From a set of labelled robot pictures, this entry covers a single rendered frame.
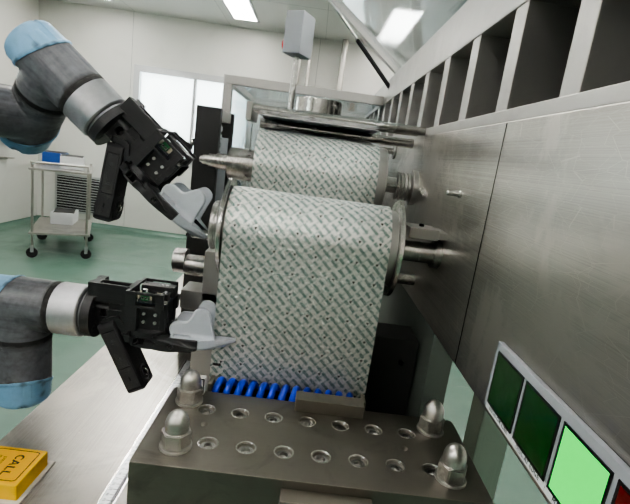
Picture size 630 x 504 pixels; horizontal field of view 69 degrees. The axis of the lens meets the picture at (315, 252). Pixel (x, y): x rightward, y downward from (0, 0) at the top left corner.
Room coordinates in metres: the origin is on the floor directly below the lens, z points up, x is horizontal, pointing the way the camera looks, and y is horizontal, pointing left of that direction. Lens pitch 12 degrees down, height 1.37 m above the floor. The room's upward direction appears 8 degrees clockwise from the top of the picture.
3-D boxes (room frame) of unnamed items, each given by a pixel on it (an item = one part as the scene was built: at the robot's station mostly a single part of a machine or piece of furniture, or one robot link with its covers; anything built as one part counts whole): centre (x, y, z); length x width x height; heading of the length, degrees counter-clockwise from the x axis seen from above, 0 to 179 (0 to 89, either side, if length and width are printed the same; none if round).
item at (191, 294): (0.72, 0.18, 1.05); 0.06 x 0.05 x 0.31; 92
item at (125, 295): (0.62, 0.25, 1.12); 0.12 x 0.08 x 0.09; 92
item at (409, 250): (0.69, -0.16, 1.25); 0.07 x 0.04 x 0.04; 92
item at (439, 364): (1.77, -0.18, 1.02); 2.24 x 0.04 x 0.24; 2
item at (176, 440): (0.46, 0.13, 1.05); 0.04 x 0.04 x 0.04
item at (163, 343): (0.60, 0.19, 1.09); 0.09 x 0.05 x 0.02; 91
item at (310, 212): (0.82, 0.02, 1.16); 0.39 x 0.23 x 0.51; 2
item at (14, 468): (0.52, 0.36, 0.91); 0.07 x 0.07 x 0.02; 2
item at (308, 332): (0.63, 0.01, 1.11); 0.23 x 0.01 x 0.18; 92
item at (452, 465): (0.47, -0.19, 1.05); 0.04 x 0.04 x 0.04
